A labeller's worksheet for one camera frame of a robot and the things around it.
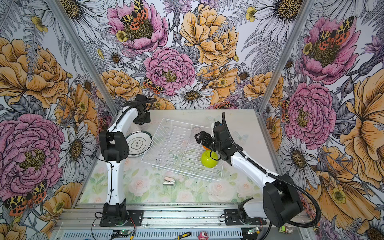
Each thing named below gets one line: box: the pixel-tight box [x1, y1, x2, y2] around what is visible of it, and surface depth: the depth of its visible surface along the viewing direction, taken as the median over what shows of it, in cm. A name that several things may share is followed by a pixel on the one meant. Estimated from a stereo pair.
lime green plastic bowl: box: [200, 150, 219, 168], surface depth 91 cm
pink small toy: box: [197, 231, 210, 240], surface depth 67 cm
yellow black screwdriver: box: [177, 231, 191, 240], surface depth 71 cm
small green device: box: [278, 225, 294, 234], surface depth 70 cm
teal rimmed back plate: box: [125, 130, 153, 158], surface depth 102 cm
